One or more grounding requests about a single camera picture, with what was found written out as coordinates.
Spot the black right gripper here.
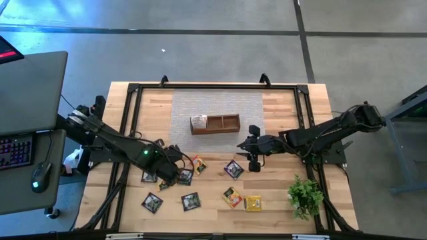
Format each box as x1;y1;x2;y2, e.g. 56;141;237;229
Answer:
236;125;288;173

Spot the small green potted plant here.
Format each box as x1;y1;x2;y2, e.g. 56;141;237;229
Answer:
287;173;325;221

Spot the backlit computer keyboard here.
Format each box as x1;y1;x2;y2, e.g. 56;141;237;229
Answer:
0;133;35;171

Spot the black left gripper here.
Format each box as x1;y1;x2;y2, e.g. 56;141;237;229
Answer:
151;139;188;187

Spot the purple blackcurrant tea packet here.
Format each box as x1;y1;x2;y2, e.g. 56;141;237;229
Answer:
224;159;246;181
140;191;165;215
180;191;202;213
140;170;159;184
177;168;195;187

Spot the dark monitor with red screen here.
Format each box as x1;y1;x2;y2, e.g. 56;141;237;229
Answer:
0;35;25;65

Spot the black desk support frame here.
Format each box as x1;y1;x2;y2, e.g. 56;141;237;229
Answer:
94;95;107;116

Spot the yellow tea packet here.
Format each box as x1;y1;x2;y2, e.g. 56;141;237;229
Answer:
244;195;263;213

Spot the black computer mouse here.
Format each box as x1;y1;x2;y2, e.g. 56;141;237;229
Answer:
30;161;53;195

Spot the grey raised desk panel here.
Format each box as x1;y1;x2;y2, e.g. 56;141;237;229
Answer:
0;50;69;137

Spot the wooden tea organizer box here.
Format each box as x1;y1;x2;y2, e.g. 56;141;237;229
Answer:
189;113;242;136

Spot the grey desk surface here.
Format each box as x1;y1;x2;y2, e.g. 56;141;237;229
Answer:
0;129;67;216

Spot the grey metal table frame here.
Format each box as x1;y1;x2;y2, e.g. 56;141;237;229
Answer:
383;85;427;196

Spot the white plastic object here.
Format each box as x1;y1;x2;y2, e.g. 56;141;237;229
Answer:
62;147;84;176

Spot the black metal table frame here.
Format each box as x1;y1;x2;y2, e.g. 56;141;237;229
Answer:
73;81;360;240

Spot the black desk caster wheel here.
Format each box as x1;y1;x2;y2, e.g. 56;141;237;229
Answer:
44;207;62;220

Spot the white metal bracket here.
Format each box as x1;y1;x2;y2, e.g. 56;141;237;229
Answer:
292;233;331;240
105;233;145;240

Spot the white Tazo tea packet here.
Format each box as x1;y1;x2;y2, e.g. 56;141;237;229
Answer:
190;115;208;130

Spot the grey woven placemat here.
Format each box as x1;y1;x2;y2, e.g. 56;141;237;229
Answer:
169;89;266;154

